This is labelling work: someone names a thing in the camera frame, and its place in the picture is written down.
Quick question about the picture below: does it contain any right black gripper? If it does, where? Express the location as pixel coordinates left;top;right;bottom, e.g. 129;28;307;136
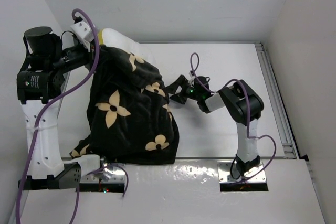
163;75;202;104

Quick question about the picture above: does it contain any cream foam pillow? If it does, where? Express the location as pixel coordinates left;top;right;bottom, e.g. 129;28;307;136
98;28;156;65

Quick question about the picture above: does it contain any black floral pillowcase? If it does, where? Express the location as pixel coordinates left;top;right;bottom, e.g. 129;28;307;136
70;45;180;165

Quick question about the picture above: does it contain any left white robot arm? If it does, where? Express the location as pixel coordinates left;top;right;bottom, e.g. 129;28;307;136
16;22;99;190

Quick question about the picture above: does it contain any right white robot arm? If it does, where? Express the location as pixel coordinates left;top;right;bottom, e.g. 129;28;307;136
164;75;264;177

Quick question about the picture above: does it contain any white front cover board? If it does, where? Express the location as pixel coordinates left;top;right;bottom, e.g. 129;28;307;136
21;159;324;223

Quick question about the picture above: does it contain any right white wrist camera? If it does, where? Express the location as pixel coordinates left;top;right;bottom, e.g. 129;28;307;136
188;73;195;83

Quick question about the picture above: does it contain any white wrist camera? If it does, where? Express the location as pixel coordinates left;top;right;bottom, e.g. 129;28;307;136
70;21;94;50
188;73;195;83

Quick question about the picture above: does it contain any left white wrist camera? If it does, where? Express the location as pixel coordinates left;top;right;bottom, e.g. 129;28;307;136
70;21;94;50

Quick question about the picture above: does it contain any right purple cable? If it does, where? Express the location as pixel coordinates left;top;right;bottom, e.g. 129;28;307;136
190;52;277;183

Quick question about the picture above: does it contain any purple cable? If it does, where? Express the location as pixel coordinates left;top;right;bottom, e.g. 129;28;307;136
190;52;277;183
15;8;129;224

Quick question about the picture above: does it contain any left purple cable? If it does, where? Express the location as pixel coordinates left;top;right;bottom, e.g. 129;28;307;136
15;8;129;224

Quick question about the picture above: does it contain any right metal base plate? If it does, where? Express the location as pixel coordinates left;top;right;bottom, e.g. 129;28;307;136
217;160;268;183

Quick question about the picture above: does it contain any metal base plate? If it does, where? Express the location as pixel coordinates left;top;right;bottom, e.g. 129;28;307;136
217;160;268;183
80;163;126;184

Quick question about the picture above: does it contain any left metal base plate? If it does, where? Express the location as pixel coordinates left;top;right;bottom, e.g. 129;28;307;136
80;163;126;184

